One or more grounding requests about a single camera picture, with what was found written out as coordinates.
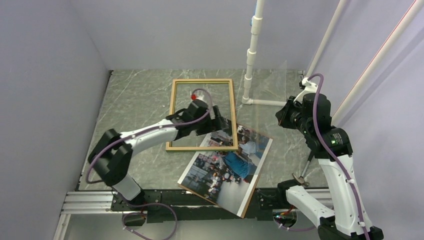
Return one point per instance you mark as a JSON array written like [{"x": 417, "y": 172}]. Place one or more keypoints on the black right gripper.
[{"x": 282, "y": 114}]

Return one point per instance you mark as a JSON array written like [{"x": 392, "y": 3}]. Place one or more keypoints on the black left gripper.
[{"x": 213, "y": 125}]

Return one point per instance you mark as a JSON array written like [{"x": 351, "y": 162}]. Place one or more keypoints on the wooden picture frame green inlay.
[{"x": 190, "y": 118}]

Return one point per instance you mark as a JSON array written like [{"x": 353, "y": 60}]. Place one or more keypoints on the printed photo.
[{"x": 227, "y": 176}]

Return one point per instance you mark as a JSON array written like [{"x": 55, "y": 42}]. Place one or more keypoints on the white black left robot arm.
[{"x": 111, "y": 156}]

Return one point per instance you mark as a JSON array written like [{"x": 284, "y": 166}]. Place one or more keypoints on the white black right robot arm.
[{"x": 331, "y": 147}]

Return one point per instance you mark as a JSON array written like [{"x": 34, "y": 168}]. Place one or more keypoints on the white pvc pipe stand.
[{"x": 349, "y": 42}]

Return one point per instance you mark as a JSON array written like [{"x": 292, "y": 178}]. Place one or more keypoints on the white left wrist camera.
[{"x": 200, "y": 97}]

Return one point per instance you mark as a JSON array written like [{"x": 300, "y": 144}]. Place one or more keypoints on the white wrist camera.
[
  {"x": 200, "y": 97},
  {"x": 307, "y": 87}
]

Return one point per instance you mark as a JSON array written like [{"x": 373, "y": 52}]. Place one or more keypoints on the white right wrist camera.
[{"x": 307, "y": 87}]

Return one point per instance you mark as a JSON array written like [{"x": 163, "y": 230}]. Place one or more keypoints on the black handled hammer tool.
[{"x": 301, "y": 178}]

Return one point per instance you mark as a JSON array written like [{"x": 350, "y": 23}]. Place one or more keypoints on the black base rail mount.
[{"x": 189, "y": 207}]

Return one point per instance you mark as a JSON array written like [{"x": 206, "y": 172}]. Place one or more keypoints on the aluminium extrusion rail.
[{"x": 82, "y": 203}]

